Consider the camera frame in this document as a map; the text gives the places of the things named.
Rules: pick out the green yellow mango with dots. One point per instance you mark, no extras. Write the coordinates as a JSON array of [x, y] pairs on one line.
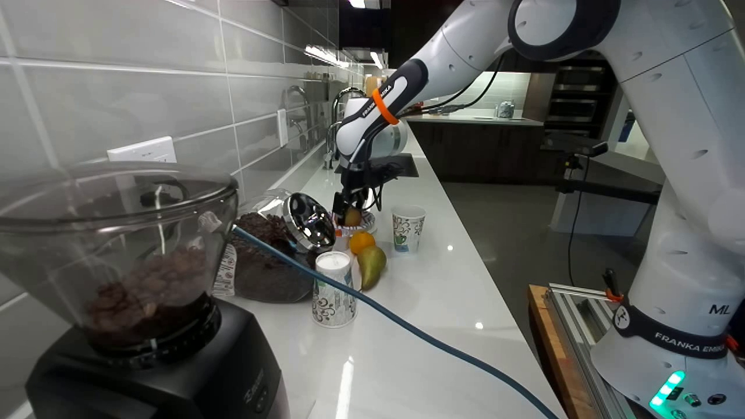
[[373, 265]]

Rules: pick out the wooden cart top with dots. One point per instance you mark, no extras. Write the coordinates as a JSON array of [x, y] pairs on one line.
[[559, 350]]

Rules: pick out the dark cabinet island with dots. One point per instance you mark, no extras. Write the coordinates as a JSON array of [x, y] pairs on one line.
[[496, 151]]

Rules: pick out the clear blender jar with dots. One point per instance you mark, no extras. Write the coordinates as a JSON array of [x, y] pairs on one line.
[[117, 246]]

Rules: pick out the white lidded patterned cup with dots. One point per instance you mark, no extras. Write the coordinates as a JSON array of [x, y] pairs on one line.
[[334, 291]]

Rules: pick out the orange fruit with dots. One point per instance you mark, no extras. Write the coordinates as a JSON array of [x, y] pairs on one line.
[[362, 243]]

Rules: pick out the black blender base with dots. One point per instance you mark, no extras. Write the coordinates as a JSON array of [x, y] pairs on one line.
[[195, 380]]

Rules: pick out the white wall outlet plate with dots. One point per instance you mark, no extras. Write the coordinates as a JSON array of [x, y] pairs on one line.
[[142, 149]]

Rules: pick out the black tripod stand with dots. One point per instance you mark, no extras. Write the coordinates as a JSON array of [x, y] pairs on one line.
[[598, 187]]

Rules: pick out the round shiny metal lid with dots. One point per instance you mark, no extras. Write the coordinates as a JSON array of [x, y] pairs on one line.
[[309, 219]]

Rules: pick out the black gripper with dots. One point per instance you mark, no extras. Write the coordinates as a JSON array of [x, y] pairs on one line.
[[362, 179]]

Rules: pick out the small white bowl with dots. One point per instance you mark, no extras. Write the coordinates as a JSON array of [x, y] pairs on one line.
[[369, 225]]

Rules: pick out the patterned paper cup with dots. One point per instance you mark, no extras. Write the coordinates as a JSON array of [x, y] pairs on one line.
[[409, 228]]

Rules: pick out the small grey pot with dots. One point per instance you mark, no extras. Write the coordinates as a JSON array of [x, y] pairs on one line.
[[507, 110]]

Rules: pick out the dark kitchen sink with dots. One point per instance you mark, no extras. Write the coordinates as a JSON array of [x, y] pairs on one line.
[[403, 165]]

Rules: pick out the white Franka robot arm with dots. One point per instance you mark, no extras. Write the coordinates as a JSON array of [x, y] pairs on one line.
[[682, 155]]

